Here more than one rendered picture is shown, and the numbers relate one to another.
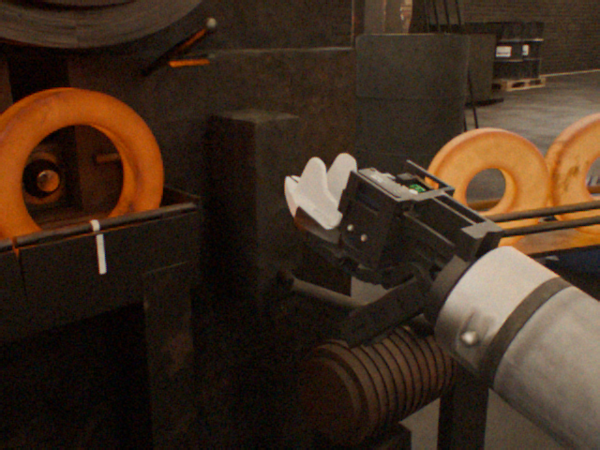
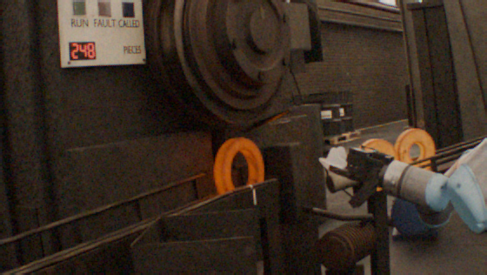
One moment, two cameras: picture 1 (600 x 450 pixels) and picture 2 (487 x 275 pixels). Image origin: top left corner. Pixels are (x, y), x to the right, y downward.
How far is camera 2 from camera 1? 1.09 m
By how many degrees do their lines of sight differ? 17
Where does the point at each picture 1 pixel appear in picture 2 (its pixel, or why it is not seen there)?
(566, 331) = (414, 173)
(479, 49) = not seen: hidden behind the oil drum
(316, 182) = (335, 155)
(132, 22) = (256, 112)
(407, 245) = (369, 166)
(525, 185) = not seen: hidden behind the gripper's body
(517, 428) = not seen: outside the picture
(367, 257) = (358, 172)
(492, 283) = (396, 167)
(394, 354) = (355, 231)
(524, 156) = (387, 147)
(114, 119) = (250, 147)
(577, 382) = (418, 183)
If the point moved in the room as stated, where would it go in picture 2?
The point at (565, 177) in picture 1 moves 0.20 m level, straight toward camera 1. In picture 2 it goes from (403, 154) to (405, 161)
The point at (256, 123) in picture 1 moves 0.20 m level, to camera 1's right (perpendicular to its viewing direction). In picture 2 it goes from (290, 146) to (354, 138)
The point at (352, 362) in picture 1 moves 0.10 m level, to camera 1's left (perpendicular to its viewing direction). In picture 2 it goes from (342, 234) to (310, 239)
